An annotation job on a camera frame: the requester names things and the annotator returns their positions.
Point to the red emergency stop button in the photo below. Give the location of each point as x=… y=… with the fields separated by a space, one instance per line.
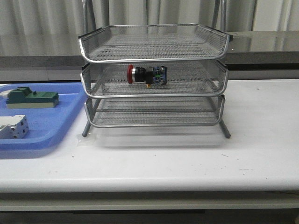
x=150 y=75

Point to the silver mesh tray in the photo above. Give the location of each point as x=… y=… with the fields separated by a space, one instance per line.
x=164 y=111
x=150 y=43
x=184 y=78

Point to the silver mesh bottom tray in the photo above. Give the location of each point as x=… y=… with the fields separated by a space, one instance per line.
x=164 y=111

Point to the silver mesh top tray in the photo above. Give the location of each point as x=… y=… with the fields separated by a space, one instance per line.
x=150 y=43

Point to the blue plastic tray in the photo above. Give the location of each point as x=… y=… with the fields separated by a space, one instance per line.
x=47 y=126

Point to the grey background counter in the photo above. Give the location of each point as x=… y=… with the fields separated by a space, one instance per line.
x=250 y=50

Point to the white circuit breaker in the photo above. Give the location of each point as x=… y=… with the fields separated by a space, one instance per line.
x=13 y=127

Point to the grey metal rack frame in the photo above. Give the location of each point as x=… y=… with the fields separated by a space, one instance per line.
x=89 y=24

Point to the green electrical switch block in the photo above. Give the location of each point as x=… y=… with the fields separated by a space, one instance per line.
x=24 y=98

